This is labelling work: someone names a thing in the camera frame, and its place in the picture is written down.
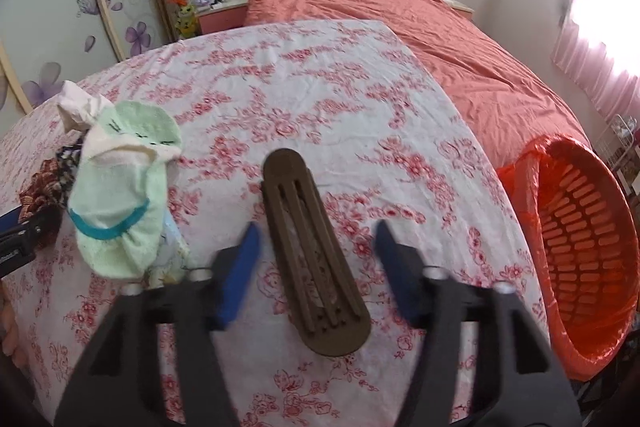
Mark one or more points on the person's left forearm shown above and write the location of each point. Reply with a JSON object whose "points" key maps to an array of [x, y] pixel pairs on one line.
{"points": [[7, 332]]}

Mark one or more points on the yellow green plush toy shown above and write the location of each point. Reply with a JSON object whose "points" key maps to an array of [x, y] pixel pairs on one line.
{"points": [[186, 19]]}

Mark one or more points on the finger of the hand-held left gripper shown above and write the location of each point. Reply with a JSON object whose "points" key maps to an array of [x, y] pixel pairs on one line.
{"points": [[12, 219]]}

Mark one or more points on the floral glass sliding door wardrobe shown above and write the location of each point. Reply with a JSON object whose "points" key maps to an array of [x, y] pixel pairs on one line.
{"points": [[50, 7]]}

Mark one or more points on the white sock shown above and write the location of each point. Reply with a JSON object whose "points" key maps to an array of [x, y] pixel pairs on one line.
{"points": [[80, 104]]}

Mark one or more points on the dark floral sock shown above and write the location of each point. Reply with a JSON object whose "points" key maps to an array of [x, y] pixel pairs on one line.
{"points": [[67, 167]]}

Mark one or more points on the beige bedside table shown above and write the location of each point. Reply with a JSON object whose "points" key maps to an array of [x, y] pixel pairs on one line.
{"points": [[460, 5]]}

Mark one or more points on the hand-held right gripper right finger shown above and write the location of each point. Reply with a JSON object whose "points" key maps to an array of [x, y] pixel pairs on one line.
{"points": [[395, 277]]}

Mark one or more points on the orange plastic laundry basket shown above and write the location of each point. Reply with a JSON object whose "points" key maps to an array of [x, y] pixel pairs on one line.
{"points": [[525, 207]]}

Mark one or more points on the pink window curtain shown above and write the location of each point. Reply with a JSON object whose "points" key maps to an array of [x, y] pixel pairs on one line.
{"points": [[600, 57]]}

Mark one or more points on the light green sock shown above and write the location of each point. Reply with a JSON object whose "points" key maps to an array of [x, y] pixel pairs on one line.
{"points": [[120, 207]]}

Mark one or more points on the pink floral tablecloth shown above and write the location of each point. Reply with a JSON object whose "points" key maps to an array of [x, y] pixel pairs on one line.
{"points": [[325, 107]]}

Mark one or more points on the pink bedside table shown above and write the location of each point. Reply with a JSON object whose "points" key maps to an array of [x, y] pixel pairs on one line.
{"points": [[220, 19]]}

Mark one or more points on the pale floral sock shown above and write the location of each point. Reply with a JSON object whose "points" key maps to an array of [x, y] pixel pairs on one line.
{"points": [[172, 252]]}

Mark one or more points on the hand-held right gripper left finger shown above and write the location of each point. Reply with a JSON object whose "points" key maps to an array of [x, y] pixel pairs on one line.
{"points": [[240, 277]]}

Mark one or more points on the brown slotted plastic insole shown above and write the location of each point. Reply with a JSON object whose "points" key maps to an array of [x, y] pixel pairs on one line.
{"points": [[280, 167]]}

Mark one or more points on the salmon pink duvet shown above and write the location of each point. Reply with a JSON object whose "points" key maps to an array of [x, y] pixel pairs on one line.
{"points": [[450, 47]]}

